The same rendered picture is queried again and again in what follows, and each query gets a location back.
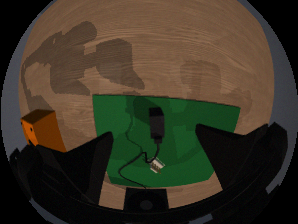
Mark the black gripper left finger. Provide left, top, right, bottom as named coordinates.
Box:
left=36, top=132, right=114, bottom=205

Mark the green circuit board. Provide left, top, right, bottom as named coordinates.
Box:
left=92, top=95, right=241, bottom=188

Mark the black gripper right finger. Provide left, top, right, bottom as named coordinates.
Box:
left=196, top=124, right=269, bottom=189

